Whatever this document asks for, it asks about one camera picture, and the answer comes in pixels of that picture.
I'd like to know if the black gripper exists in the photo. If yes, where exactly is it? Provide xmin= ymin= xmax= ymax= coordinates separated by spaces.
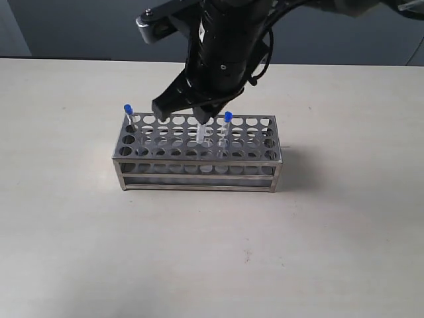
xmin=152 ymin=1 xmax=270 ymax=125

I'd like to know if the blue-capped test tube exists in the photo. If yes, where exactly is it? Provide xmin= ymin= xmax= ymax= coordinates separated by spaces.
xmin=123 ymin=104 xmax=136 ymax=133
xmin=217 ymin=111 xmax=233 ymax=158
xmin=196 ymin=123 xmax=207 ymax=144

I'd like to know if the stainless steel test tube rack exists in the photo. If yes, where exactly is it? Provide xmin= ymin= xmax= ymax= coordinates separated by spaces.
xmin=112 ymin=113 xmax=283 ymax=192

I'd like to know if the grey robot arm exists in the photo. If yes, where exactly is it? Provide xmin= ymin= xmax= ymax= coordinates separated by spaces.
xmin=136 ymin=1 xmax=379 ymax=124

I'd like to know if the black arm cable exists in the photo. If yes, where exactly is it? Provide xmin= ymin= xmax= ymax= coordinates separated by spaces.
xmin=244 ymin=0 xmax=319 ymax=87

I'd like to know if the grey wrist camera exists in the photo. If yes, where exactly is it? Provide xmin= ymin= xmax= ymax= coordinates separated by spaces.
xmin=136 ymin=0 xmax=201 ymax=44

